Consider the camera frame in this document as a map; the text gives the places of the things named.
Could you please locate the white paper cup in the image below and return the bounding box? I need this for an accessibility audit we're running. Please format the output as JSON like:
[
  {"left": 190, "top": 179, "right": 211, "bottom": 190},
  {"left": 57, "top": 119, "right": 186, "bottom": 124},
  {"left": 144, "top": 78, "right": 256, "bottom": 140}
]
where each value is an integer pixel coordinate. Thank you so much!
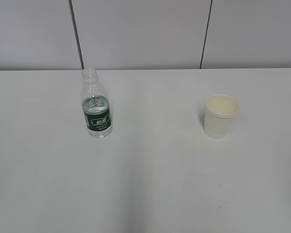
[{"left": 204, "top": 94, "right": 239, "bottom": 139}]

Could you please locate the clear water bottle green label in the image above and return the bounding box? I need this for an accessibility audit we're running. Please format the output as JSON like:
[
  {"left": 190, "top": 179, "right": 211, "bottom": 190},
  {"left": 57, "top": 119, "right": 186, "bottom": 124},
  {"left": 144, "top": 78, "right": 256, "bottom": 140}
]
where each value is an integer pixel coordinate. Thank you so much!
[{"left": 81, "top": 68, "right": 113, "bottom": 138}]

